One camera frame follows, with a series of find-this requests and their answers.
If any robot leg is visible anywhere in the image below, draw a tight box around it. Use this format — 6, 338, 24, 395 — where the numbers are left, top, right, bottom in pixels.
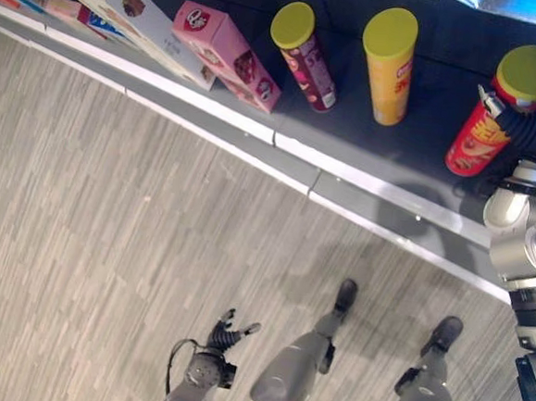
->
246, 301, 347, 401
385, 344, 464, 401

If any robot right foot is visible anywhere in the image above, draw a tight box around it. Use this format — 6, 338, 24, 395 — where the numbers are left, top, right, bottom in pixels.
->
420, 313, 466, 360

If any robot left leg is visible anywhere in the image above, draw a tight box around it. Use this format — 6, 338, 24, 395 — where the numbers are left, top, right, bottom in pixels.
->
246, 301, 347, 401

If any pink snack box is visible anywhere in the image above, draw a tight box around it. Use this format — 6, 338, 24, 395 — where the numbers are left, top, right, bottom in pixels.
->
165, 0, 291, 116

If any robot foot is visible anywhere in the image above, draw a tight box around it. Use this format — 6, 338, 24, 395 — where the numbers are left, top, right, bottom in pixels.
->
420, 313, 466, 360
332, 278, 360, 316

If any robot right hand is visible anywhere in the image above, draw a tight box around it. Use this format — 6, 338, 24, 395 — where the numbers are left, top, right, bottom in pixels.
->
472, 33, 536, 162

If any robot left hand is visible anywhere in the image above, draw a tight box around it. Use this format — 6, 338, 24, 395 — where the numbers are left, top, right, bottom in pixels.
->
206, 306, 263, 355

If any silver foil package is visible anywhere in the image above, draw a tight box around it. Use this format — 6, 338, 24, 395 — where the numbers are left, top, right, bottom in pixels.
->
428, 0, 536, 33

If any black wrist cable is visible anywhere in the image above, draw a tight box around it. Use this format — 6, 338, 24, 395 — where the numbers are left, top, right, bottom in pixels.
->
164, 337, 198, 396

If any robot right leg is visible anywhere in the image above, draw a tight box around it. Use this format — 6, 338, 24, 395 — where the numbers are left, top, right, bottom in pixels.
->
385, 344, 464, 401

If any maroon chip can yellow lid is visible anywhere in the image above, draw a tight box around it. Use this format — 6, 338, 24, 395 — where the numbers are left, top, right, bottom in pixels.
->
263, 0, 345, 116

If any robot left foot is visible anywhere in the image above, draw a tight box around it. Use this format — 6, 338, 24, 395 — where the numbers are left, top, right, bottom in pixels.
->
332, 278, 360, 316

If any white cookie box green label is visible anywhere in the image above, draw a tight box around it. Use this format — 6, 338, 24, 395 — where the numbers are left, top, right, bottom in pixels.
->
61, 0, 225, 94

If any blue and white box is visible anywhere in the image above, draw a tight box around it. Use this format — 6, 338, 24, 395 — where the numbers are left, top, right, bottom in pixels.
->
84, 10, 140, 46

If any grey shelf with white rail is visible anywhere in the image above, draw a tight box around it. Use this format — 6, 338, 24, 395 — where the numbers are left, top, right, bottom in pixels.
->
0, 0, 536, 307

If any red chip can yellow lid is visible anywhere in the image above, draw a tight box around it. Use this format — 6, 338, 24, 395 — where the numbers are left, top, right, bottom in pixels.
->
443, 38, 536, 183

